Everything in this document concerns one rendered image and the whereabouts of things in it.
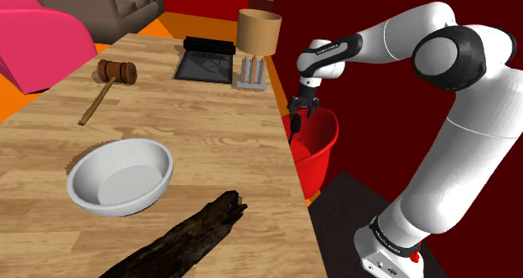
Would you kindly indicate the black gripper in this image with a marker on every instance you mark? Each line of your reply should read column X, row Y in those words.
column 307, row 92

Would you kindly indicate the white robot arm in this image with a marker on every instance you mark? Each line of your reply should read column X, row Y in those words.
column 457, row 154

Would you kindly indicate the red bucket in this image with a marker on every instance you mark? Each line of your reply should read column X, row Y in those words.
column 316, row 154

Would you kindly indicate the tan shade table lamp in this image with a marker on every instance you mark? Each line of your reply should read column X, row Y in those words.
column 258, row 31

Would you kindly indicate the black tray with roller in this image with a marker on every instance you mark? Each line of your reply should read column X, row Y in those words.
column 206, row 65

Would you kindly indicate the dark robot stand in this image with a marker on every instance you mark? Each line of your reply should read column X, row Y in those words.
column 343, row 220

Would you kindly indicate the dark brown bark log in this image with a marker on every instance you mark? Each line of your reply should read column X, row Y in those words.
column 184, row 240

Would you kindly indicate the brown wooden mallet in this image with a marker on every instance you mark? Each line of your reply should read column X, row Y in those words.
column 116, row 71

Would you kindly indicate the white bowl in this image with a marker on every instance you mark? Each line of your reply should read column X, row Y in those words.
column 122, row 179

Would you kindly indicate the brown sofa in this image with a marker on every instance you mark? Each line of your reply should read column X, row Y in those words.
column 102, row 7

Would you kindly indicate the pink armchair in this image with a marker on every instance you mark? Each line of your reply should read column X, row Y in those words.
column 39, row 44

